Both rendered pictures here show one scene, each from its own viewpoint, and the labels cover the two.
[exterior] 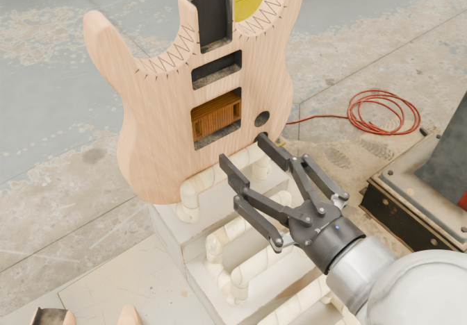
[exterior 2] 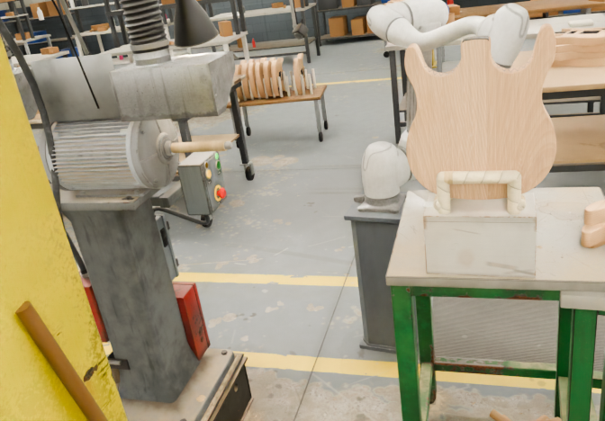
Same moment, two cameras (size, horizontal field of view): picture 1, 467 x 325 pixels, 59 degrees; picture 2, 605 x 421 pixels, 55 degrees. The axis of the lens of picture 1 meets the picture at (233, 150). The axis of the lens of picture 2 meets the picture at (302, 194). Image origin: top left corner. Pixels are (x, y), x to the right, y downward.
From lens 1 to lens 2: 187 cm
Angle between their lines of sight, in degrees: 93
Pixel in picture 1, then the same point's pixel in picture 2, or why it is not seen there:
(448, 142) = (160, 336)
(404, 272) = (516, 13)
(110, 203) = not seen: outside the picture
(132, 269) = (570, 269)
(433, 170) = (174, 374)
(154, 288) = (559, 255)
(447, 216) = (215, 365)
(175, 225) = (528, 198)
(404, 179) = (186, 407)
